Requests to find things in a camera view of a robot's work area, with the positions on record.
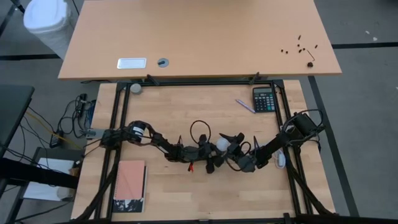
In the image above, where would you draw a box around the white paper sheet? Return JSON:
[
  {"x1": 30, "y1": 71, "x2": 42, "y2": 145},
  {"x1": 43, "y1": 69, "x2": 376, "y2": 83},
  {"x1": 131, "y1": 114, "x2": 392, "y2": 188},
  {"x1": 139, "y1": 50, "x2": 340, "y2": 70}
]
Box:
[{"x1": 23, "y1": 157, "x2": 75, "y2": 202}]

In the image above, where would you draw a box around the black metal beam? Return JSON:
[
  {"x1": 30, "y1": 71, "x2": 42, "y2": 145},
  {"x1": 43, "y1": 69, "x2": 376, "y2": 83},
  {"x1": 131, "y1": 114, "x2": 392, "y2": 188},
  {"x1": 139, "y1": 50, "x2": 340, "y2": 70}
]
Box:
[{"x1": 0, "y1": 157, "x2": 78, "y2": 189}]

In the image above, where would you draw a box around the white trash bin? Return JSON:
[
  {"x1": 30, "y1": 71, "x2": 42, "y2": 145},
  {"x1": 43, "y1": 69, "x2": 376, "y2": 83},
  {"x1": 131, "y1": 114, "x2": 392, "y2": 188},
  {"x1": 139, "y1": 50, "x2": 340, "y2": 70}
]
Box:
[{"x1": 23, "y1": 0, "x2": 76, "y2": 60}]

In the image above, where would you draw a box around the silver rectangular desk plate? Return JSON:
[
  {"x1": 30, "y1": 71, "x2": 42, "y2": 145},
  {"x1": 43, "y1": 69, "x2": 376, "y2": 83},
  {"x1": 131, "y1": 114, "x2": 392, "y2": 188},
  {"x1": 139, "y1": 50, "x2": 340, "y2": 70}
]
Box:
[{"x1": 116, "y1": 57, "x2": 147, "y2": 70}]

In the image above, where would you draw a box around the pink spiral notebook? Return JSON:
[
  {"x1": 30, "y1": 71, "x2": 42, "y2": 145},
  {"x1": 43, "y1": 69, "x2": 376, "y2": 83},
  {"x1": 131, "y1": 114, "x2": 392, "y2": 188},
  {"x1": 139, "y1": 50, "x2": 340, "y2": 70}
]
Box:
[{"x1": 112, "y1": 160, "x2": 148, "y2": 213}]

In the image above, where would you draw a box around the light wooden desk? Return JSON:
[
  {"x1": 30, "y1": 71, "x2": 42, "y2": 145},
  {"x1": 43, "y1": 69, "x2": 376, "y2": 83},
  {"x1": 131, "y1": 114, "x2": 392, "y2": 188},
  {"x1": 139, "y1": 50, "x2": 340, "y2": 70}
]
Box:
[{"x1": 58, "y1": 0, "x2": 343, "y2": 81}]

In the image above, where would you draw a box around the black side table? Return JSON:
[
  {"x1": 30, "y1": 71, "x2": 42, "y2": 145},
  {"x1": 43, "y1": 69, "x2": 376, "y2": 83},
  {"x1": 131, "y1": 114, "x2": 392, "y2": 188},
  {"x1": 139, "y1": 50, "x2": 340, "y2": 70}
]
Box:
[{"x1": 0, "y1": 84, "x2": 35, "y2": 156}]

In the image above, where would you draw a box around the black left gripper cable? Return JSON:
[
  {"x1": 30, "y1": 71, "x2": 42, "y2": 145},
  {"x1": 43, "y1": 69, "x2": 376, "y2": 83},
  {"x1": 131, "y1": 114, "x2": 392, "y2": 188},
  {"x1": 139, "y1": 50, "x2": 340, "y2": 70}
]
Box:
[{"x1": 190, "y1": 120, "x2": 212, "y2": 147}]

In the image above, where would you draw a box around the black calculator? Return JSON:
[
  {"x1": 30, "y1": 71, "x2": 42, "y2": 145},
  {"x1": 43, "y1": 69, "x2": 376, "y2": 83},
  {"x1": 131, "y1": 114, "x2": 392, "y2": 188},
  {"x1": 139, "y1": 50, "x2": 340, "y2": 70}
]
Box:
[{"x1": 252, "y1": 86, "x2": 277, "y2": 113}]

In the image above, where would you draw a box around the white lightbulb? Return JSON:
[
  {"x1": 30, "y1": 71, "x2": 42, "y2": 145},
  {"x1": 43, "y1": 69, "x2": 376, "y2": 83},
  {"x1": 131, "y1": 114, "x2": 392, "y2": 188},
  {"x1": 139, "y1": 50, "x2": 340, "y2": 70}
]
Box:
[{"x1": 216, "y1": 137, "x2": 231, "y2": 152}]

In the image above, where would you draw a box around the black power adapter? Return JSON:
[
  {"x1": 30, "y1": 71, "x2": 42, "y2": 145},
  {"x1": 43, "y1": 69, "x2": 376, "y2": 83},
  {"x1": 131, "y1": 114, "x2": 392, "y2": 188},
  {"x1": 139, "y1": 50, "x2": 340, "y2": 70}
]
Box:
[{"x1": 49, "y1": 132, "x2": 63, "y2": 149}]

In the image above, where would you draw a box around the grey metal mounting bracket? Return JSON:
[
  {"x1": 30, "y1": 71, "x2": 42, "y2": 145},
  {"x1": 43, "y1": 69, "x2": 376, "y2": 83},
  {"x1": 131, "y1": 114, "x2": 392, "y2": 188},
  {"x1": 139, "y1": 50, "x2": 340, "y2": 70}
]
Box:
[{"x1": 83, "y1": 128, "x2": 106, "y2": 140}]

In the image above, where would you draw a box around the purple white pen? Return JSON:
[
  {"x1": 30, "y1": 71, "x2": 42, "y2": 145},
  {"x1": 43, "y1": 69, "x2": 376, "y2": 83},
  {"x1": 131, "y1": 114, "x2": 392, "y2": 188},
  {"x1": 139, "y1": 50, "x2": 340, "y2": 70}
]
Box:
[{"x1": 235, "y1": 98, "x2": 256, "y2": 114}]

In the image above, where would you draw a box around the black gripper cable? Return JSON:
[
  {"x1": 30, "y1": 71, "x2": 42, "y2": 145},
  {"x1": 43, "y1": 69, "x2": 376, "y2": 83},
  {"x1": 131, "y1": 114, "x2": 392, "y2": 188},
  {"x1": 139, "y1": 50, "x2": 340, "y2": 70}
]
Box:
[
  {"x1": 190, "y1": 120, "x2": 212, "y2": 147},
  {"x1": 225, "y1": 141, "x2": 252, "y2": 172}
]

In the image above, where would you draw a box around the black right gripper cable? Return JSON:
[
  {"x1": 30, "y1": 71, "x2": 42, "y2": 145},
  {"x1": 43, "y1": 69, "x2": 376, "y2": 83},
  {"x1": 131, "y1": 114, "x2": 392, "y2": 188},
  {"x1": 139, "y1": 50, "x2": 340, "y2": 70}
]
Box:
[{"x1": 225, "y1": 141, "x2": 252, "y2": 172}]

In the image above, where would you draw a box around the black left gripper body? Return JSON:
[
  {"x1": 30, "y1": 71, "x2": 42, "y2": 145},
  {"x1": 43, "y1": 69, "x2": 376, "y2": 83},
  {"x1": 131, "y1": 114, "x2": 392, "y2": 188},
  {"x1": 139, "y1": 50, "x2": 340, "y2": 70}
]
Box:
[{"x1": 186, "y1": 134, "x2": 216, "y2": 174}]

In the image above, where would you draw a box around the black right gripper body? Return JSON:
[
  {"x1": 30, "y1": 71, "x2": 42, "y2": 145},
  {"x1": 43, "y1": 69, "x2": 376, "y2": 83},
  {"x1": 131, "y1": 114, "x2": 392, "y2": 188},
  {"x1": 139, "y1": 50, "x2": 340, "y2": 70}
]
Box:
[{"x1": 228, "y1": 133, "x2": 249, "y2": 162}]

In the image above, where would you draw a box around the black aluminium rig frame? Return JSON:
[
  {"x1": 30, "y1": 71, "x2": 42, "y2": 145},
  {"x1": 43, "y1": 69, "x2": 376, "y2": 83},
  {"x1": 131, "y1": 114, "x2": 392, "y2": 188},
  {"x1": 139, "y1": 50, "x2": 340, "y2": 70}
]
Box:
[{"x1": 55, "y1": 72, "x2": 398, "y2": 224}]

